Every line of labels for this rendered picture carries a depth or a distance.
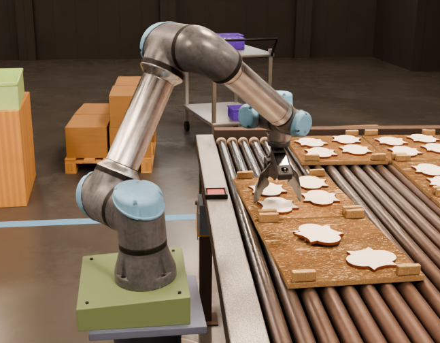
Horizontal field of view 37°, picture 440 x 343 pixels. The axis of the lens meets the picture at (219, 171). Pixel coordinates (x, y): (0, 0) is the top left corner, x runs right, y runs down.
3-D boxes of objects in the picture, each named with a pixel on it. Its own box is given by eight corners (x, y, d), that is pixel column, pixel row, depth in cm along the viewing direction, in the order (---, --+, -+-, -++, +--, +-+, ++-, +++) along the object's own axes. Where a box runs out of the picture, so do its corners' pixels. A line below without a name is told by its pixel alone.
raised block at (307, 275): (292, 283, 158) (292, 272, 157) (290, 279, 159) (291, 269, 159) (316, 281, 158) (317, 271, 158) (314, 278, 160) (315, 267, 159)
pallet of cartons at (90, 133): (156, 139, 659) (154, 74, 639) (162, 172, 553) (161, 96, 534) (73, 141, 647) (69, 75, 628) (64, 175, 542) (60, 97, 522)
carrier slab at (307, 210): (254, 224, 198) (254, 219, 197) (232, 182, 236) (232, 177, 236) (364, 219, 202) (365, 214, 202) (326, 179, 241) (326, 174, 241)
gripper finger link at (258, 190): (251, 198, 211) (268, 175, 210) (255, 204, 206) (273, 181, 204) (244, 193, 211) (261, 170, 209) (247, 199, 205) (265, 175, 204)
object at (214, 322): (193, 326, 316) (193, 156, 291) (192, 314, 328) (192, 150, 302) (218, 325, 317) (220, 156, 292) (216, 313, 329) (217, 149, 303)
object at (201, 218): (196, 245, 243) (195, 199, 238) (194, 231, 256) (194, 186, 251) (226, 244, 244) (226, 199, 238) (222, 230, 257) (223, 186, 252)
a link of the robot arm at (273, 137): (294, 129, 199) (268, 130, 198) (293, 144, 201) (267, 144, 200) (288, 124, 206) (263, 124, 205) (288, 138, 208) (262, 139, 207)
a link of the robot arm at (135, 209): (137, 256, 148) (132, 201, 143) (103, 238, 157) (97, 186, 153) (177, 238, 156) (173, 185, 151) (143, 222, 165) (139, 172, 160)
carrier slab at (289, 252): (288, 289, 158) (288, 283, 157) (254, 226, 197) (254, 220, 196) (424, 280, 163) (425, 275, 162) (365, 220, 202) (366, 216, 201)
